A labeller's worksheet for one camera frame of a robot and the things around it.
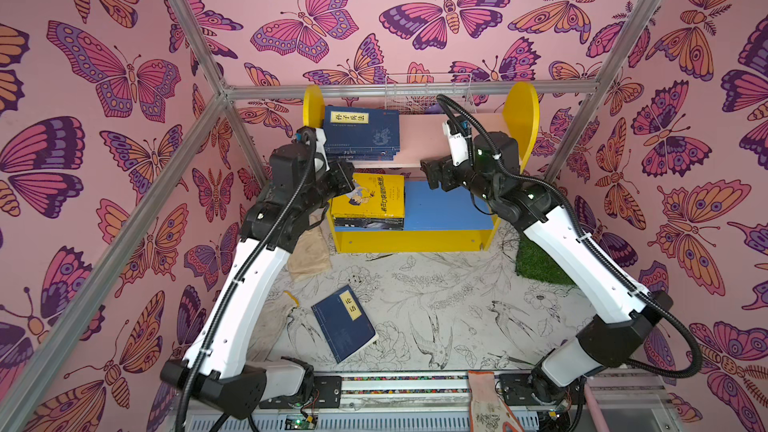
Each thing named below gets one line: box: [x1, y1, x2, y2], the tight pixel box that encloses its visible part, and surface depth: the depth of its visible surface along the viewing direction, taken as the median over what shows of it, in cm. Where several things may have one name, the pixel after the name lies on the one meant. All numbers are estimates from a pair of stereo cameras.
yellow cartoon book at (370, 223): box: [334, 218, 405, 231], surface depth 89 cm
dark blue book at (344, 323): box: [311, 285, 379, 364], surface depth 86 cm
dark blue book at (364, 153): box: [327, 146, 400, 162], surface depth 70 cm
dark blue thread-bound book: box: [324, 106, 401, 161], surface depth 71 cm
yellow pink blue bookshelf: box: [303, 82, 540, 254], surface depth 74 cm
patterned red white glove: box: [468, 370, 524, 432], surface depth 71 cm
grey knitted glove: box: [246, 291, 300, 365], surface depth 87 cm
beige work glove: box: [288, 226, 332, 281], surface depth 99 cm
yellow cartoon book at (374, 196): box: [332, 173, 405, 219], surface depth 89 cm
